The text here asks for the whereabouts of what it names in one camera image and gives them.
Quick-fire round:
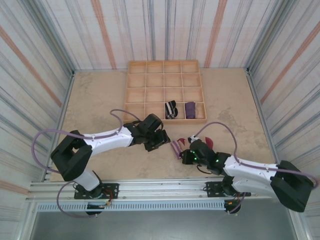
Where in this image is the black white striped sock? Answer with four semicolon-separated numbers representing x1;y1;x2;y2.
164;100;180;120

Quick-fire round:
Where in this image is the purple sock with beige toe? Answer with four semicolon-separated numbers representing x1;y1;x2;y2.
184;101;199;120

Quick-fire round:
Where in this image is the wooden compartment tray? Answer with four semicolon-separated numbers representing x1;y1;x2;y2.
122;59;208;125

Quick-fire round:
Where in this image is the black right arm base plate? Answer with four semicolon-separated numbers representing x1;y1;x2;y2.
204;181;252;198

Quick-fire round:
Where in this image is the aluminium mounting rail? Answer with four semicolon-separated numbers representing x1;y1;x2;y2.
24;176;300;203

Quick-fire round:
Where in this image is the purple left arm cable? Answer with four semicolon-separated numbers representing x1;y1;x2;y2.
33;109;141;218

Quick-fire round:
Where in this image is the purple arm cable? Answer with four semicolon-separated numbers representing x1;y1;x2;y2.
194;121;320;215
33;109;141;218

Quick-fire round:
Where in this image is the red power wires right base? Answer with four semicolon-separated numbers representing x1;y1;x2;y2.
226;191;247;208

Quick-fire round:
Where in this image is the red power wires base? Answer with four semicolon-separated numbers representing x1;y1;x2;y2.
87;189;118;209
226;191;247;208

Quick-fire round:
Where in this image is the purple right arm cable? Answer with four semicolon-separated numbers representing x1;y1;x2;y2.
194;121;320;215

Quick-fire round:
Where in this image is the slotted grey cable duct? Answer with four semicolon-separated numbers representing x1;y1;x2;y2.
36;201;226;212

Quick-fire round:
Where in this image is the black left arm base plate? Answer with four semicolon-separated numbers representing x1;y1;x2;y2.
74;182;120;200

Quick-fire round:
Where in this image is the red power wires left base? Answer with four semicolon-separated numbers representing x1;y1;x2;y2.
87;189;118;209

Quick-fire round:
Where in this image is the aluminium table side rail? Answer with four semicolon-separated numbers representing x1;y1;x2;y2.
44;70;76;182
246;67;282;176

